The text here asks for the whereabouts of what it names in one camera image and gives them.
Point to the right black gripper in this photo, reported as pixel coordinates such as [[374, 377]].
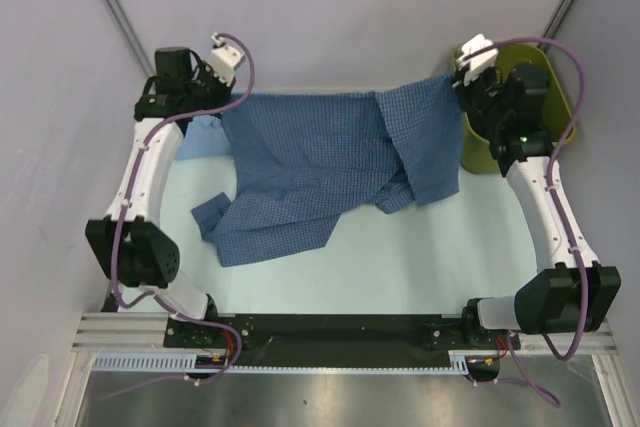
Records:
[[464, 91]]

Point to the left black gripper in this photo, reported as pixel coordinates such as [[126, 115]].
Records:
[[224, 95]]

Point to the blue checkered long sleeve shirt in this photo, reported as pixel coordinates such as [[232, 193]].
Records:
[[302, 161]]

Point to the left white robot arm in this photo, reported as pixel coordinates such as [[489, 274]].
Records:
[[135, 255]]

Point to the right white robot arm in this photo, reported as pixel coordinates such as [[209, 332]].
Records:
[[572, 291]]

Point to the light blue folded shirt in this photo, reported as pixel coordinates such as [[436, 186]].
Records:
[[205, 137]]

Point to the olive green plastic bin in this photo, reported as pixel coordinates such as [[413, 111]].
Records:
[[538, 115]]

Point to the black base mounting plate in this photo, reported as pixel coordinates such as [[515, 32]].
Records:
[[377, 342]]

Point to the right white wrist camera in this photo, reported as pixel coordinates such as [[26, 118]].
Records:
[[473, 58]]

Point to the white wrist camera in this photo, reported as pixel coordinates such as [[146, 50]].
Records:
[[473, 58], [224, 59]]

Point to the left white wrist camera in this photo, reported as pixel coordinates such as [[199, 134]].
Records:
[[224, 59]]

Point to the aluminium frame rail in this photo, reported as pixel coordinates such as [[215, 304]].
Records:
[[120, 332]]

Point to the white slotted cable duct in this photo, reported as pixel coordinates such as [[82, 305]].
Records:
[[144, 362]]

